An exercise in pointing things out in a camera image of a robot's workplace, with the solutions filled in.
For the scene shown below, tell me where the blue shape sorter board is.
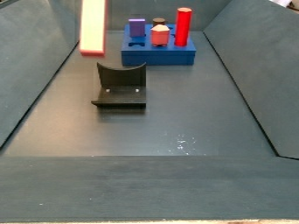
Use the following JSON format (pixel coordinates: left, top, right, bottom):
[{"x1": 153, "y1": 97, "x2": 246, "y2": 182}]
[{"x1": 121, "y1": 24, "x2": 196, "y2": 66}]

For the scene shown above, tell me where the red rectangular block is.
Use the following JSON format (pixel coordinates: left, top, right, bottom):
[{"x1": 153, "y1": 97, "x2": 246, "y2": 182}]
[{"x1": 78, "y1": 0, "x2": 106, "y2": 56}]

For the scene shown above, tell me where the purple rectangular block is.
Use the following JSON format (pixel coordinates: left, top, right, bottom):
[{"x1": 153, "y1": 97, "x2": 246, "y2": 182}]
[{"x1": 128, "y1": 18, "x2": 145, "y2": 37}]

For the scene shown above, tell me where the black curved fixture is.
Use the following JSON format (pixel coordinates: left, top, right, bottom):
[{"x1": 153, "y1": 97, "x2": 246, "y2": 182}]
[{"x1": 90, "y1": 63, "x2": 145, "y2": 108}]

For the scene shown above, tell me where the red pentagon block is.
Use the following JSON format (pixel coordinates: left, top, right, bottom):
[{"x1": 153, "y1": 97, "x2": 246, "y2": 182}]
[{"x1": 150, "y1": 24, "x2": 169, "y2": 46}]

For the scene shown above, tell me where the red tall cylinder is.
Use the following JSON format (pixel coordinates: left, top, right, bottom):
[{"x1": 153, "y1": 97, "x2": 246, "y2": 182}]
[{"x1": 173, "y1": 7, "x2": 192, "y2": 46}]

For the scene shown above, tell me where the brown cylinder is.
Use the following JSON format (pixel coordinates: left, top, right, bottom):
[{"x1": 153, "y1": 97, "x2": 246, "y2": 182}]
[{"x1": 152, "y1": 17, "x2": 165, "y2": 25}]

